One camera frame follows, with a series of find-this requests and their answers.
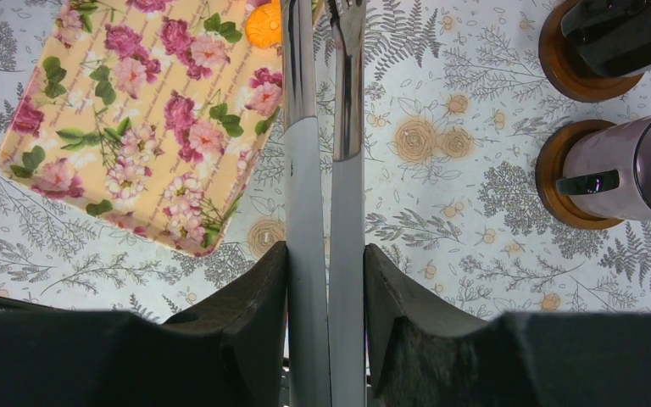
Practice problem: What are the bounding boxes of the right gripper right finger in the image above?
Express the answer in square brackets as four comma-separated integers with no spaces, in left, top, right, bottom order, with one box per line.
[364,244,505,406]

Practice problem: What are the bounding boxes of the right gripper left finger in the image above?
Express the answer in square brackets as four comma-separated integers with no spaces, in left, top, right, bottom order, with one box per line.
[163,242,288,406]

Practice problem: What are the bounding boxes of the metal tongs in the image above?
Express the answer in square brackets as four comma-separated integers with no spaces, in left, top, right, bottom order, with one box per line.
[281,1,367,406]

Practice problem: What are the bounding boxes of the brown wooden saucer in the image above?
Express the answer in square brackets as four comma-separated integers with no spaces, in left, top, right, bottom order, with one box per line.
[534,120,623,231]
[538,0,643,103]

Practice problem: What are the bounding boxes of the floral dessert tray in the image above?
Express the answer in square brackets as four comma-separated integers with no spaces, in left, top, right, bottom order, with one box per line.
[0,1,284,257]

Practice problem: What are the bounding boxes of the purple mug black handle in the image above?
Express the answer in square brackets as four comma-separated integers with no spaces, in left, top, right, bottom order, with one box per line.
[555,116,651,221]

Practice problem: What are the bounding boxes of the black mug white inside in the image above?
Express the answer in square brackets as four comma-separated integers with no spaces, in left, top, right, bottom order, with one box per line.
[561,0,651,78]

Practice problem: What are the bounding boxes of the floral tablecloth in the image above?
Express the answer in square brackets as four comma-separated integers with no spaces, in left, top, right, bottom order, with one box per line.
[0,1,651,321]

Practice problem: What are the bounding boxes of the orange tart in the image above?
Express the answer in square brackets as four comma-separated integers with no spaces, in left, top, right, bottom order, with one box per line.
[245,0,282,48]

